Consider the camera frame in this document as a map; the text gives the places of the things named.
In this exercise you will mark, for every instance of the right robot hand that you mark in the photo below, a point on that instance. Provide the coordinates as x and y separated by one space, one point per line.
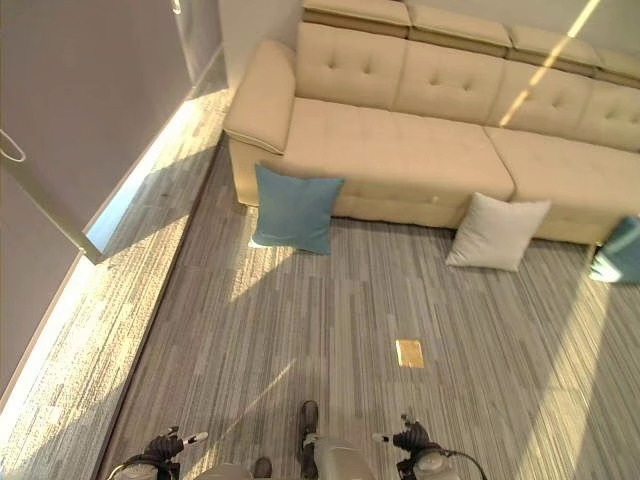
411 436

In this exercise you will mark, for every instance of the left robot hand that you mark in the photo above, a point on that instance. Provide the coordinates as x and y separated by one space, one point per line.
167 444

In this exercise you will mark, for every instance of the beige leather sectional sofa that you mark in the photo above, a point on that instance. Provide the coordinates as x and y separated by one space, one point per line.
400 135

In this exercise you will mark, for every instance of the brass floor socket cover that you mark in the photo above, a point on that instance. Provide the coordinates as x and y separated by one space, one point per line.
410 353

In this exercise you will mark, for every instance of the silver robot body and legs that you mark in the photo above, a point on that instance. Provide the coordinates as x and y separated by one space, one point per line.
320 450

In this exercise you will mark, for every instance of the white square cushion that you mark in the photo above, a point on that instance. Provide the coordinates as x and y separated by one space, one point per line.
495 232

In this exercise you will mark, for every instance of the blue square cushion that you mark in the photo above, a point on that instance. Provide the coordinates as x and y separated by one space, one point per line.
295 210

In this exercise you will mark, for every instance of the teal square cushion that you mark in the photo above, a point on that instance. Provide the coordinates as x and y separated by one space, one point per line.
620 250

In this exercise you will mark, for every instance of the grey roller window blind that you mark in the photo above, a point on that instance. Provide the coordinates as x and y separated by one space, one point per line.
90 115

